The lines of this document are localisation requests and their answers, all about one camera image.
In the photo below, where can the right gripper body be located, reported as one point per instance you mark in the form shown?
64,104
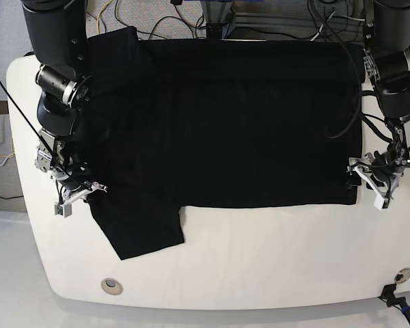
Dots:
70,180

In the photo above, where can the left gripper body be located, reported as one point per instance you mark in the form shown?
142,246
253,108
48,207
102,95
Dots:
390,163

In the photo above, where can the black T-shirt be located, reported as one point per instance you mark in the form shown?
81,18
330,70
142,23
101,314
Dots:
215,124

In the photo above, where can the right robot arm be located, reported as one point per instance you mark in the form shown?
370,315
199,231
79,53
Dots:
57,31

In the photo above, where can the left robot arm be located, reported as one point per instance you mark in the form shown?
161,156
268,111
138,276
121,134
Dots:
387,63

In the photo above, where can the metal table grommet right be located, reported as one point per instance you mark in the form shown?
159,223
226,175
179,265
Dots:
402,276

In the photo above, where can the metal table grommet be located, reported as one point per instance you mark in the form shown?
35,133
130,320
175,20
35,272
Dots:
402,276
111,286

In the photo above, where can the metal table grommet left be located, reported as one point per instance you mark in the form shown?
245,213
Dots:
111,286

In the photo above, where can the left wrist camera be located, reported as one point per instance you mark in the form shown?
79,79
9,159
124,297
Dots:
381,202

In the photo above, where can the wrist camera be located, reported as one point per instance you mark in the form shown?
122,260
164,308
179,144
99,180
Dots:
381,202
63,210

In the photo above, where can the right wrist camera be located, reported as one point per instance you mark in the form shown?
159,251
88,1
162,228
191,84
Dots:
63,210

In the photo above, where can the black clamp with cable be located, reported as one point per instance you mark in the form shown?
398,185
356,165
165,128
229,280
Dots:
392,301

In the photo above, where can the central aluminium frame column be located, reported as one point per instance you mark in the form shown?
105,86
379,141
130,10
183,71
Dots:
219,17

